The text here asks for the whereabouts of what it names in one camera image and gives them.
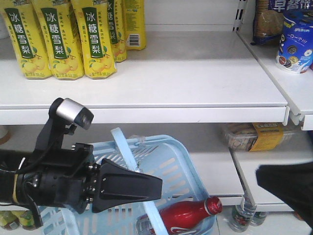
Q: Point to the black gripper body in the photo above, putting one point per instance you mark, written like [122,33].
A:
[57,178]

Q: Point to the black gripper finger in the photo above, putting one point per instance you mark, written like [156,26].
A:
[117,185]
[293,184]

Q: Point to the light blue plastic basket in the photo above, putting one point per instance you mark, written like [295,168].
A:
[161,156]

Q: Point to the red aluminium coke bottle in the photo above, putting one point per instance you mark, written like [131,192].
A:
[190,217]

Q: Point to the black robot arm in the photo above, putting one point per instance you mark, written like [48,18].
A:
[10,162]

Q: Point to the clear water bottle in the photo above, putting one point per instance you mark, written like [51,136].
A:
[241,215]

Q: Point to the boxed cracker pack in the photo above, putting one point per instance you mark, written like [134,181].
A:
[257,136]

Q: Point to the blue oreo cup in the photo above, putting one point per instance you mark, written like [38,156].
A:
[295,50]

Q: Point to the white metal shelf unit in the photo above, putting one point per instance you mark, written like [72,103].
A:
[198,70]

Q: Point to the yellow pear drink bottle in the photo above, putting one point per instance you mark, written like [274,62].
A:
[116,30]
[92,19]
[134,24]
[62,39]
[27,39]

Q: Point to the blue biscuit bag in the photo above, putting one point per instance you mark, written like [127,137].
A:
[268,18]

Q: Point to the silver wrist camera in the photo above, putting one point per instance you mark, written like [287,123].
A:
[75,113]

